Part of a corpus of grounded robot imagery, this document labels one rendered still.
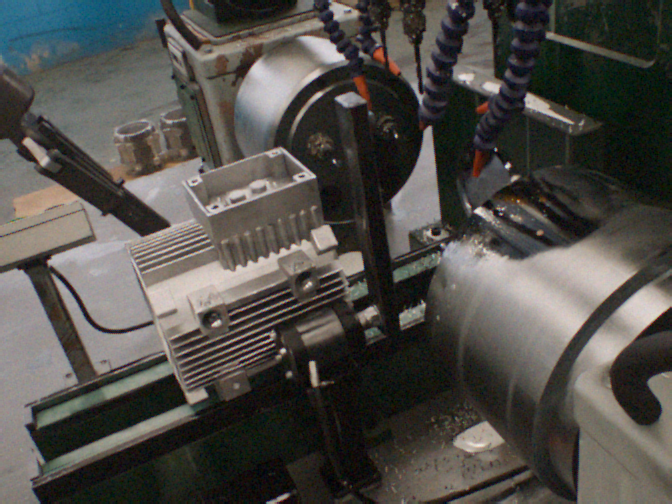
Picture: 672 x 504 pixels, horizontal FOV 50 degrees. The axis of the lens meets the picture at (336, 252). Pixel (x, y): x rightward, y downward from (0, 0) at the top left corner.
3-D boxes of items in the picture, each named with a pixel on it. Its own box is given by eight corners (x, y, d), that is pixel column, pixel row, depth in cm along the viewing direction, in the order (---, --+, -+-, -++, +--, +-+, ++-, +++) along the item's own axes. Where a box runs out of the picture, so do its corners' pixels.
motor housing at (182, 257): (302, 286, 98) (273, 161, 88) (367, 363, 83) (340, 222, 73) (161, 344, 93) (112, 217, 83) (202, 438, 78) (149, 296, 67)
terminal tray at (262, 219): (292, 200, 87) (280, 145, 83) (329, 236, 78) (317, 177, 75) (197, 235, 84) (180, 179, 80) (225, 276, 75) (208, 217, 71)
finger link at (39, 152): (20, 112, 70) (22, 128, 66) (64, 147, 73) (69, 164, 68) (3, 130, 70) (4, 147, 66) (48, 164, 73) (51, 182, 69)
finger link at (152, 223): (123, 187, 78) (125, 190, 78) (171, 224, 82) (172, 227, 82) (104, 207, 78) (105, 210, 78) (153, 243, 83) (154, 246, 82)
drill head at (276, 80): (347, 132, 141) (325, 1, 128) (446, 203, 112) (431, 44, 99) (226, 172, 135) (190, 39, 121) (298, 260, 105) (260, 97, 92)
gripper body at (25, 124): (4, 74, 65) (87, 140, 70) (1, 54, 72) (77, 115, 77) (-52, 135, 65) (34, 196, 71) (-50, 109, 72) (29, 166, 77)
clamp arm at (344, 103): (393, 314, 78) (359, 88, 64) (407, 328, 76) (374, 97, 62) (364, 326, 77) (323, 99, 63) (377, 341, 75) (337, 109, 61)
